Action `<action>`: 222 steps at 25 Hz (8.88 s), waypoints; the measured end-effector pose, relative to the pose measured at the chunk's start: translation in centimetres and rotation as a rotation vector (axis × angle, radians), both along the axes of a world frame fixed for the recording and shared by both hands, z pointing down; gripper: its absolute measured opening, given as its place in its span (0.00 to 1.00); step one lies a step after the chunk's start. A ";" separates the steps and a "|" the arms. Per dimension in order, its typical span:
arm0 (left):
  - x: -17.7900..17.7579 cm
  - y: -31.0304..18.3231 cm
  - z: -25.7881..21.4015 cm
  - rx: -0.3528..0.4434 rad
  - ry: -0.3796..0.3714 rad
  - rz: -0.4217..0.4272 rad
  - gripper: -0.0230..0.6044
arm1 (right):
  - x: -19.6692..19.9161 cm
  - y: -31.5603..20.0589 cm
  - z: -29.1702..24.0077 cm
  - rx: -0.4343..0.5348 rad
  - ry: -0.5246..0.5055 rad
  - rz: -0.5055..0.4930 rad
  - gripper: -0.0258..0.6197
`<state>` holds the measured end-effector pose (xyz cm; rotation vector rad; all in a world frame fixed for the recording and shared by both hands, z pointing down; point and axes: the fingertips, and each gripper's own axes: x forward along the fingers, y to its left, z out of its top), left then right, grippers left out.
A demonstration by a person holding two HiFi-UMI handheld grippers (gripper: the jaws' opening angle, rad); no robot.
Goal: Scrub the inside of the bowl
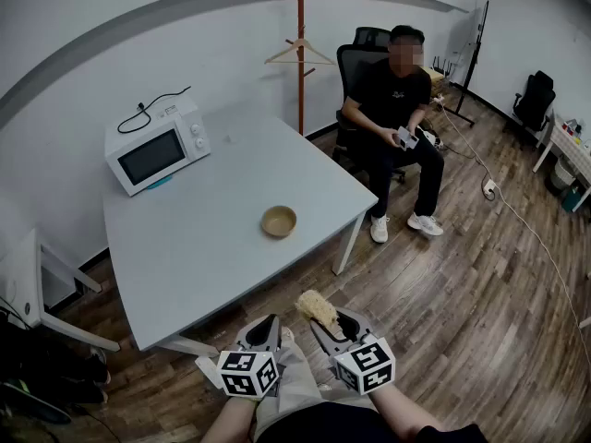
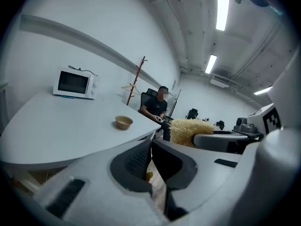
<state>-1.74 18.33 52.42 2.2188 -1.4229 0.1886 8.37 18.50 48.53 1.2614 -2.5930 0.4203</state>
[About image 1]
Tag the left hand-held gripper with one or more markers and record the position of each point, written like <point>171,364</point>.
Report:
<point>242,372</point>

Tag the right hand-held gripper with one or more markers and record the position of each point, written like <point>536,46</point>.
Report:
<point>367,367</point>

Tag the beige fluffy sponge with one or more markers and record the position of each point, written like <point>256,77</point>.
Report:
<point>318,309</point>

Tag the tan bowl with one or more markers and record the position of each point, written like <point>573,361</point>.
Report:
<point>279,222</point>

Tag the person's right forearm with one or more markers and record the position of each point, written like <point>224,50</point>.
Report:
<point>397,413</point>

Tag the person's left forearm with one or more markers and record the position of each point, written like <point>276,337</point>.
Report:
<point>231,420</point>

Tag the person's khaki shorts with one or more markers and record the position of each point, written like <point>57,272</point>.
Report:
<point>295,381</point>

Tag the white table leg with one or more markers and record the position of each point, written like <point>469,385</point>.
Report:
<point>194,346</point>
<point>348,243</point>

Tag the person's black shirt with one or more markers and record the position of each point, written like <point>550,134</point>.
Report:
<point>332,425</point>

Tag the teal mat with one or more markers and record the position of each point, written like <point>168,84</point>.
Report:
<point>161,183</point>

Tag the small clear plastic object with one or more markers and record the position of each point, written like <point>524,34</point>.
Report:
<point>229,139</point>

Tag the white power strip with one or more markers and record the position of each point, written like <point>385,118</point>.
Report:
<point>489,188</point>

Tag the white microwave oven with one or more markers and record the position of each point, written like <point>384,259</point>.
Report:
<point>152,157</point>

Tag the black bags heap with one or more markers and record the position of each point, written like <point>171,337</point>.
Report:
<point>41,367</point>

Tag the white side chair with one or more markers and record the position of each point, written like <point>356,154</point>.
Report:
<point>23,275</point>

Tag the teal container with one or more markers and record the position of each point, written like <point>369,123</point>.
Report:
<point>571,200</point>

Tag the cardboard box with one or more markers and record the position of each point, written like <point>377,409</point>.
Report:
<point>436,81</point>

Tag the white woven basket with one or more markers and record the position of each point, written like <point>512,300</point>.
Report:
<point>563,173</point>

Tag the black office chair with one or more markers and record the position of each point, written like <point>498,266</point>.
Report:
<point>535,102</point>
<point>355,63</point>

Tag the wooden clothes hanger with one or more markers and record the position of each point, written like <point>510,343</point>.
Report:
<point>277,55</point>

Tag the black router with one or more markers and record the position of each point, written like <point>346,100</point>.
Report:
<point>442,66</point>

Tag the white side table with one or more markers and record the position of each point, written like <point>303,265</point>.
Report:
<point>572,148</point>

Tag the brown wooden coat rack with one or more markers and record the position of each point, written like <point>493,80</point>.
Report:
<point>300,16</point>

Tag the black floor stand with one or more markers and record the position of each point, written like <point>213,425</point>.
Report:
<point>485,21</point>

